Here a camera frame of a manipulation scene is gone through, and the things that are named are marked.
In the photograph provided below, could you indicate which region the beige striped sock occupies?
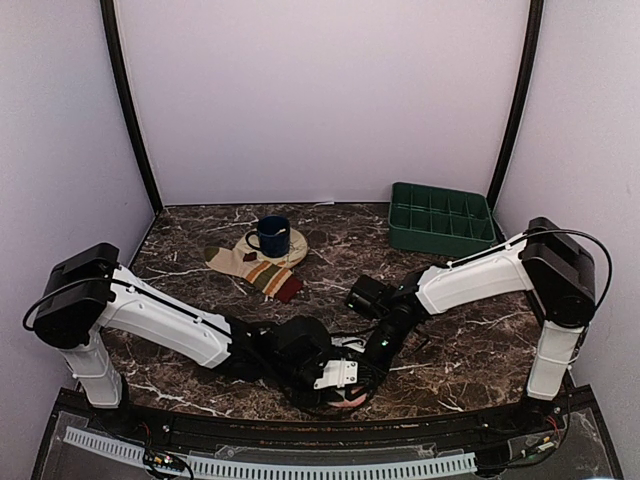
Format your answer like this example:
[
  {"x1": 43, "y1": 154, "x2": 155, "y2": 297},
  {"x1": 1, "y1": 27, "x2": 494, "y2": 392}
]
[{"x1": 204, "y1": 246, "x2": 304, "y2": 303}]

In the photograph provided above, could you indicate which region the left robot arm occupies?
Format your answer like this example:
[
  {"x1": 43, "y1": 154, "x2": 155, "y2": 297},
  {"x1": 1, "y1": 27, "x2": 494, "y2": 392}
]
[{"x1": 22, "y1": 243, "x2": 358, "y2": 436}]

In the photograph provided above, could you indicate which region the black right frame post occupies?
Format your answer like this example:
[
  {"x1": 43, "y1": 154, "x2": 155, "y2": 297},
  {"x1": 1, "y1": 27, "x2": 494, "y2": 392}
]
[{"x1": 486, "y1": 0, "x2": 545, "y2": 210}]

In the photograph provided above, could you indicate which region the green compartment tray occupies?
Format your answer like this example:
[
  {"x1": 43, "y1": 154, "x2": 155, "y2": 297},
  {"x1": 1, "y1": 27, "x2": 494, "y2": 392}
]
[{"x1": 388, "y1": 182, "x2": 496, "y2": 258}]

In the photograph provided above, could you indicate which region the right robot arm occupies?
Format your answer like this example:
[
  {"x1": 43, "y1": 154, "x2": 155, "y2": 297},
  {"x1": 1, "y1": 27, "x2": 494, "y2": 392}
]
[{"x1": 346, "y1": 217, "x2": 606, "y2": 434}]

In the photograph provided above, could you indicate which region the pink patterned sock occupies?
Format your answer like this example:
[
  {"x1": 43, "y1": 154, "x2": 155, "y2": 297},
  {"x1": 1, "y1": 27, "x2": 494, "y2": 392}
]
[{"x1": 324, "y1": 385, "x2": 371, "y2": 409}]

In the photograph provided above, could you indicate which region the black left frame post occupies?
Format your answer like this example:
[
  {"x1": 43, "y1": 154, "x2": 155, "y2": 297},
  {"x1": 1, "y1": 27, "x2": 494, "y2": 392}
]
[{"x1": 99, "y1": 0, "x2": 164, "y2": 216}]

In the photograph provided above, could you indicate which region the black front rail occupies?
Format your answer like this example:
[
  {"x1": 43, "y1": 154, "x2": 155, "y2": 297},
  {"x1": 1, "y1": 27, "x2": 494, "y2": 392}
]
[{"x1": 90, "y1": 404, "x2": 560, "y2": 450}]

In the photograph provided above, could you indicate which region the dark blue mug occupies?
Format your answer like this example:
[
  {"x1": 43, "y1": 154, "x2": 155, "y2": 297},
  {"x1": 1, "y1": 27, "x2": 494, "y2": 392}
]
[{"x1": 245, "y1": 215, "x2": 291, "y2": 258}]

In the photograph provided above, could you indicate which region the black frame post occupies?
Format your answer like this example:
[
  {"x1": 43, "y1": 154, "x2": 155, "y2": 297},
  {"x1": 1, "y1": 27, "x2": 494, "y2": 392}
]
[
  {"x1": 486, "y1": 0, "x2": 545, "y2": 210},
  {"x1": 99, "y1": 0, "x2": 164, "y2": 216}
]

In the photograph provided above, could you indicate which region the white slotted cable duct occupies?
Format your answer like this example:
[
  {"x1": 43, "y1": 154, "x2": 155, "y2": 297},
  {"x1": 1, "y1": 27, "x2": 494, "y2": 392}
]
[{"x1": 63, "y1": 427, "x2": 477, "y2": 479}]

